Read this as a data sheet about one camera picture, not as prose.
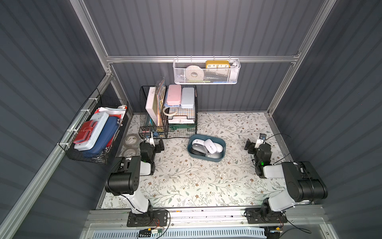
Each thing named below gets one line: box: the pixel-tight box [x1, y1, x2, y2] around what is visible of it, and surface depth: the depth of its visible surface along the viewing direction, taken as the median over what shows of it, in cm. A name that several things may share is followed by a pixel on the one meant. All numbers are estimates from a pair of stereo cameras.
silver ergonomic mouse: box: [206, 151, 223, 159], surface depth 97 cm
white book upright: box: [145, 86, 159, 126], surface depth 94 cm
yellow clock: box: [205, 60, 231, 69], surface depth 89 cm
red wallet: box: [73, 119, 98, 144], surface depth 64 cm
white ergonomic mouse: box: [212, 142, 224, 153], surface depth 100 cm
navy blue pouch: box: [81, 116, 120, 156], surface depth 69 cm
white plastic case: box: [74, 111, 110, 151], surface depth 67 cm
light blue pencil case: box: [181, 87, 195, 109], surface depth 101 cm
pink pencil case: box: [166, 84, 182, 106], surface depth 98 cm
